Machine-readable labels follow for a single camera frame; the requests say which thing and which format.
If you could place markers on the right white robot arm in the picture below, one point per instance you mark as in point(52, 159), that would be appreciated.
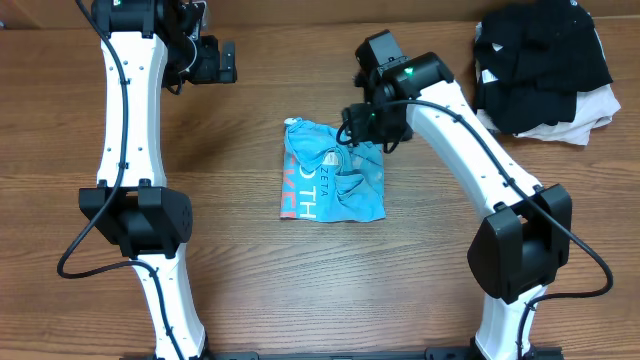
point(519, 245)

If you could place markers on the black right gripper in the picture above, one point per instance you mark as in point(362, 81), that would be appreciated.
point(363, 132)

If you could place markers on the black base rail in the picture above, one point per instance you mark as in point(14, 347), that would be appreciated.
point(340, 355)

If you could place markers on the pile of black clothes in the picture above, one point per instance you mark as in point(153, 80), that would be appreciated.
point(534, 60)

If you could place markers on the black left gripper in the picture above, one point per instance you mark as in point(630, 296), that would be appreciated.
point(228, 61)

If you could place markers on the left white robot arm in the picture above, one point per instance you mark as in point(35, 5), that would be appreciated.
point(149, 46)

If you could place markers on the light blue t-shirt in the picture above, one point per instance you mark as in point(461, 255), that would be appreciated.
point(326, 182)

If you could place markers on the white folded garment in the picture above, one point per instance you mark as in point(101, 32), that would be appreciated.
point(594, 111)

